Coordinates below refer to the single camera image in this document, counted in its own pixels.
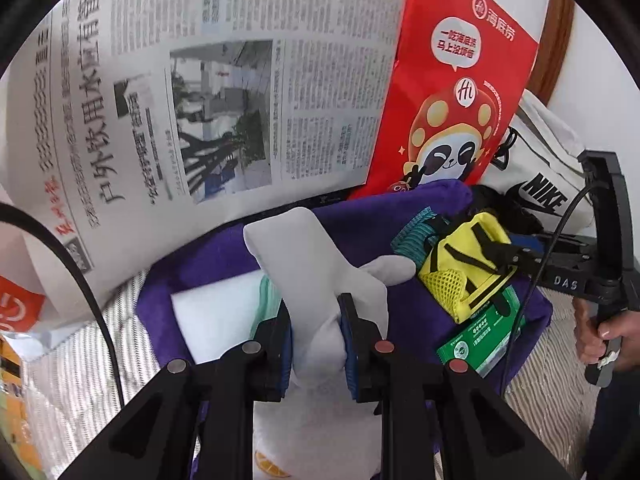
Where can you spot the person's right hand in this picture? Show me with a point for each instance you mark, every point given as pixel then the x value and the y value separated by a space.
pixel 587 335

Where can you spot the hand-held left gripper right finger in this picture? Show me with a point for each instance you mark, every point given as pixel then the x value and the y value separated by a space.
pixel 348 355

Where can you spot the red paper bag panda print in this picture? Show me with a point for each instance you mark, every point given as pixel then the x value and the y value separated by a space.
pixel 450 85

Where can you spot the white canvas bag black logo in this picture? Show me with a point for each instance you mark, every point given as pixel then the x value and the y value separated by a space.
pixel 540 160

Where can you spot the newspaper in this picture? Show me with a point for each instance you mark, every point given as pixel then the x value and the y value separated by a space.
pixel 150 85

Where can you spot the light green cloth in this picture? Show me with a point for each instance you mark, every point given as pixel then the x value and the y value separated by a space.
pixel 270 300

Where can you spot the striped bed sheet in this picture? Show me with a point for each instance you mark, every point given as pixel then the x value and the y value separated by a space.
pixel 75 360

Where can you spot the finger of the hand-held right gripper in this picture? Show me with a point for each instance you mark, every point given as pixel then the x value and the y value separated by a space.
pixel 525 239
pixel 520 259

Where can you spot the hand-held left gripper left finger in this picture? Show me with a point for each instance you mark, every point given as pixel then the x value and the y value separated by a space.
pixel 286 360

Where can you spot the purple towel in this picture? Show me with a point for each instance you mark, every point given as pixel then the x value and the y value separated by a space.
pixel 210 260

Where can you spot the person's dark clothing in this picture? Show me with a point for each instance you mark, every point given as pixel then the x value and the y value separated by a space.
pixel 615 425

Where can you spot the wooden bed post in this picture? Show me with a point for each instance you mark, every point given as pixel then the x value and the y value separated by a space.
pixel 552 35

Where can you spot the white cloth with orange print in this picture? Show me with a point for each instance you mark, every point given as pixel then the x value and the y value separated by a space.
pixel 310 430

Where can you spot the white shopping bag orange logo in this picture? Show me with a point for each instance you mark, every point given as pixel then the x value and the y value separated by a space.
pixel 20 310

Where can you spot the teal scrubbing pad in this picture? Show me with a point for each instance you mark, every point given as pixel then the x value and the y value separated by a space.
pixel 410 240

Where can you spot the green packet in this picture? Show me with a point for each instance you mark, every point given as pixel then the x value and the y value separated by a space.
pixel 480 340

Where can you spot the white sponge block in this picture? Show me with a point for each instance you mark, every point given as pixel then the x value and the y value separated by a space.
pixel 215 315

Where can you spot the white sock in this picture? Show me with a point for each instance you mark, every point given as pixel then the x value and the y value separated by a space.
pixel 320 280

